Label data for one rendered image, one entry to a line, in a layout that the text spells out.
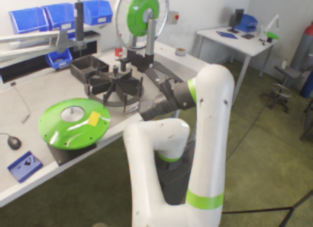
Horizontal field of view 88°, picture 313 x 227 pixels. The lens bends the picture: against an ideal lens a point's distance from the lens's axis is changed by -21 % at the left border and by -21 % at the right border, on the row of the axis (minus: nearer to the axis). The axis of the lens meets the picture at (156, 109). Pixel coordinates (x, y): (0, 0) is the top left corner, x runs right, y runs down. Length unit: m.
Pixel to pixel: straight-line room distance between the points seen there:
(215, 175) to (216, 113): 0.17
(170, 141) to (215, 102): 0.39
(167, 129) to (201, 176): 0.35
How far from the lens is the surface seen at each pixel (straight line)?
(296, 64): 4.71
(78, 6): 0.85
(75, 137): 0.77
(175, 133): 0.84
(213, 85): 0.50
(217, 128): 0.52
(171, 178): 0.99
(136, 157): 0.74
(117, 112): 1.12
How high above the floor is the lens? 1.62
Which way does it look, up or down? 38 degrees down
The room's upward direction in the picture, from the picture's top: 9 degrees clockwise
